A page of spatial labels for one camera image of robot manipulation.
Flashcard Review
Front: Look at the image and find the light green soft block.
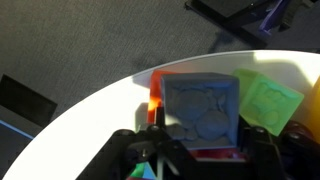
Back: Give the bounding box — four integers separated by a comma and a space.
233, 69, 304, 136

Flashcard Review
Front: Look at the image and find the black equipment base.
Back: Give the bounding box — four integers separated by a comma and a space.
184, 0, 320, 50

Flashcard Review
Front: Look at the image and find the yellow banana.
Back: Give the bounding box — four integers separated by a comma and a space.
306, 76, 320, 143

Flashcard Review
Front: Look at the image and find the black floor mat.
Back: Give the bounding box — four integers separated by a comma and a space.
0, 75, 57, 127

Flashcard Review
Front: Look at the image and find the gray soft block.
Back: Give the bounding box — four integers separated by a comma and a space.
160, 73, 239, 150

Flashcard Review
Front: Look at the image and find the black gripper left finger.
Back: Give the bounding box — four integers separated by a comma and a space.
155, 107, 164, 128

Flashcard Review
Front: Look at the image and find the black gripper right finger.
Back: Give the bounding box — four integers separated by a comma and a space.
237, 116, 250, 147

